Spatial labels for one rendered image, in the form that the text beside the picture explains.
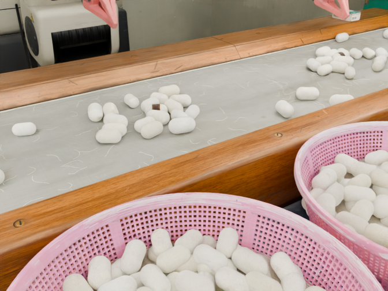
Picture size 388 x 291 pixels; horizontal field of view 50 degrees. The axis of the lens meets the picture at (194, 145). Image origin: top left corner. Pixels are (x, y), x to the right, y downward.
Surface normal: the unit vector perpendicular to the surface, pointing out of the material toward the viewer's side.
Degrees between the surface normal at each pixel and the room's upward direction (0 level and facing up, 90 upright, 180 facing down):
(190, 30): 88
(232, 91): 0
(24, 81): 0
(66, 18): 98
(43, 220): 0
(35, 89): 45
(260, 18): 90
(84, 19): 98
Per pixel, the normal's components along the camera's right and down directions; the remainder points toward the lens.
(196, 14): 0.57, 0.38
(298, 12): -0.82, 0.28
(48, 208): -0.01, -0.88
